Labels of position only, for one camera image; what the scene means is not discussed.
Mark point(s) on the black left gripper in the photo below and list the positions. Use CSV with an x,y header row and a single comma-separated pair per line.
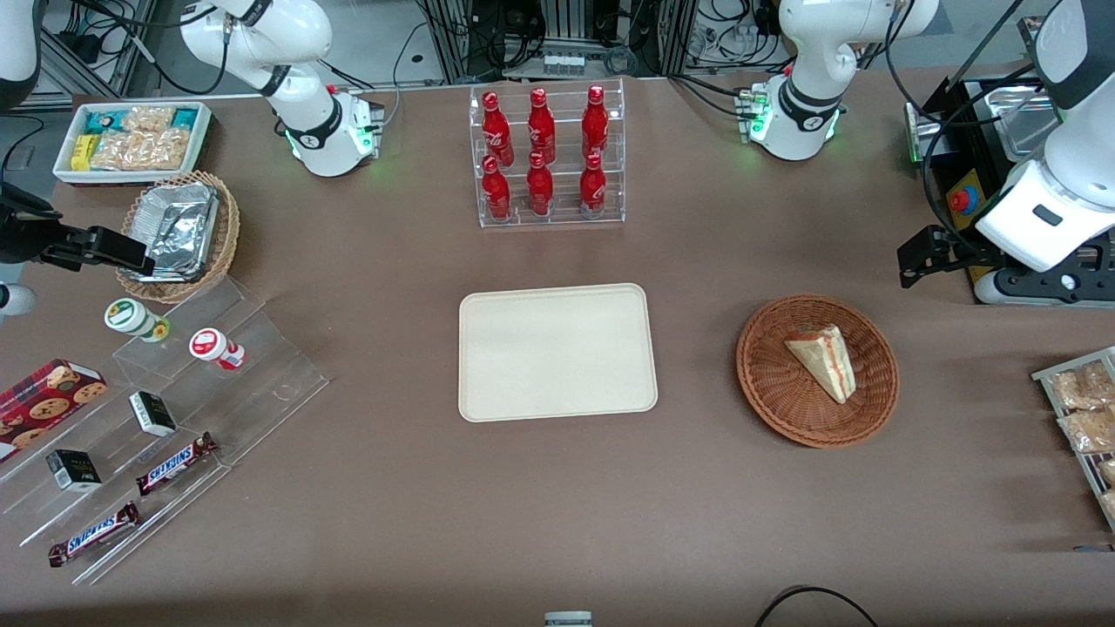
x,y
961,252

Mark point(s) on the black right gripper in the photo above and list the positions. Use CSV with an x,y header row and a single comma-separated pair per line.
x,y
19,235

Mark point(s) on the triangle sandwich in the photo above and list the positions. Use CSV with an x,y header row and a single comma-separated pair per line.
x,y
826,359

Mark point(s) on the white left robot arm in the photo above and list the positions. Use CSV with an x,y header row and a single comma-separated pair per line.
x,y
814,52

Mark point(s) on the light wicker basket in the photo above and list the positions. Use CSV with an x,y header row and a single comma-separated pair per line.
x,y
228,235

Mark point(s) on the silver metal tray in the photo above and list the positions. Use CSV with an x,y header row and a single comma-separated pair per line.
x,y
1019,126

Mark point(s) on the grey tray with snacks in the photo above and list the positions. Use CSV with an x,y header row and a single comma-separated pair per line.
x,y
1050,383

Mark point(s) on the brown wicker basket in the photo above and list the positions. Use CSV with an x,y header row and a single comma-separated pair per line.
x,y
771,383

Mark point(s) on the beige plastic tray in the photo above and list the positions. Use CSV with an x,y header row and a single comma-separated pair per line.
x,y
557,353

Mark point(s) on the red emergency stop button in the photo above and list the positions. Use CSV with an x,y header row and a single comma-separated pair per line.
x,y
961,199

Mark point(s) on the stacked aluminium foil trays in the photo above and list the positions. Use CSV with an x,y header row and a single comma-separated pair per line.
x,y
179,228

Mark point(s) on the green lid yoghurt cup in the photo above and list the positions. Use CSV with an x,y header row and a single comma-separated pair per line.
x,y
131,317

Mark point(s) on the clear cracker bag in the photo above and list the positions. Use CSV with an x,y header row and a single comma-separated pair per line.
x,y
144,150
148,118

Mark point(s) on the yellow snack packet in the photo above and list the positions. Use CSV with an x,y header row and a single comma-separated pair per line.
x,y
84,151

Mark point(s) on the teal snack packet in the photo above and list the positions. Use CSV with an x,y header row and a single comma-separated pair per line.
x,y
103,120
185,117

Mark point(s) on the red lid yoghurt cup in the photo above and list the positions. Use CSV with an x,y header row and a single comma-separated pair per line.
x,y
211,347

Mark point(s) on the white plastic snack bin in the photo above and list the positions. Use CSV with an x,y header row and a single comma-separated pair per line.
x,y
202,139

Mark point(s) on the small black box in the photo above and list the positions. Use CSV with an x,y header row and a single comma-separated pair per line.
x,y
73,470
152,414

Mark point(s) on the red tartan cookie box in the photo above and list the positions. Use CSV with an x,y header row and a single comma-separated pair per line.
x,y
43,405

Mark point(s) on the clear acrylic stepped stand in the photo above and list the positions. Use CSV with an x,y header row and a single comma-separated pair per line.
x,y
261,383

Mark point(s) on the clear pastry bag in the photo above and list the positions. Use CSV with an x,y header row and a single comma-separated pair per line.
x,y
1084,385
1089,430
1108,472

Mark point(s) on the Snickers bar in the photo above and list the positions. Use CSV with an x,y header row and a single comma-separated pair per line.
x,y
94,534
177,463

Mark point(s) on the red cola bottle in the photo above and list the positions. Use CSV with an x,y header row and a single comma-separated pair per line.
x,y
593,190
541,129
540,190
595,122
498,135
496,193

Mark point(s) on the clear acrylic bottle rack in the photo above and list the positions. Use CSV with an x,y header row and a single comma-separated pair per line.
x,y
562,213

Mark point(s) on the white power strip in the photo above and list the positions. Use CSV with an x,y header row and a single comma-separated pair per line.
x,y
563,64

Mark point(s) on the small grey white object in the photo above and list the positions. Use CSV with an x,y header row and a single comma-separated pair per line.
x,y
568,619

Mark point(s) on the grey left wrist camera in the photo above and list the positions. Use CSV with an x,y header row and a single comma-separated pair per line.
x,y
1037,287

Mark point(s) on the aluminium frame rack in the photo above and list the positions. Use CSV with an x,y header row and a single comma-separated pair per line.
x,y
488,35

